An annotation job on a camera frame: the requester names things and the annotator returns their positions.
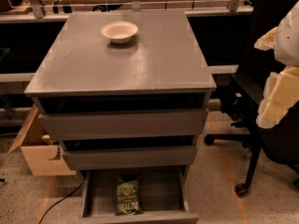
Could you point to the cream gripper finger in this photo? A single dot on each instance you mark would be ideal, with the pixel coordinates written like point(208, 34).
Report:
point(267, 41)
point(281, 92)

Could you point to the green jalapeno chip bag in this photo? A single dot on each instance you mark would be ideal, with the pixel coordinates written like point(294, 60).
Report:
point(128, 200)

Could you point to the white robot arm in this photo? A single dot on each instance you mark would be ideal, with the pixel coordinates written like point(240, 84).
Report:
point(286, 49)

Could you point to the top grey drawer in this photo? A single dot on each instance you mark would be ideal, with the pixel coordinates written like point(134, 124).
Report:
point(123, 116)

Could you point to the grey drawer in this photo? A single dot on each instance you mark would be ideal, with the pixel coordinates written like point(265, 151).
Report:
point(129, 152)
point(123, 116)

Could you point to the grey drawer cabinet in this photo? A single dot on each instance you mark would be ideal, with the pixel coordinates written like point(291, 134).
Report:
point(163, 57)

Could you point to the open bottom drawer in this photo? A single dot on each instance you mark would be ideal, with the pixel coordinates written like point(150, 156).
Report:
point(153, 195)

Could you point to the middle grey drawer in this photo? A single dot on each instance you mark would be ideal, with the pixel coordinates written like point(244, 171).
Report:
point(129, 152)

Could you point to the black office chair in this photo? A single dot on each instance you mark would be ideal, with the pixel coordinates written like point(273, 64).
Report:
point(241, 98)

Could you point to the white paper bowl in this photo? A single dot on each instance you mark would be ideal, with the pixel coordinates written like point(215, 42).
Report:
point(119, 32)

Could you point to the cardboard box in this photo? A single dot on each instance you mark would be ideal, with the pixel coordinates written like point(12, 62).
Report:
point(41, 153)

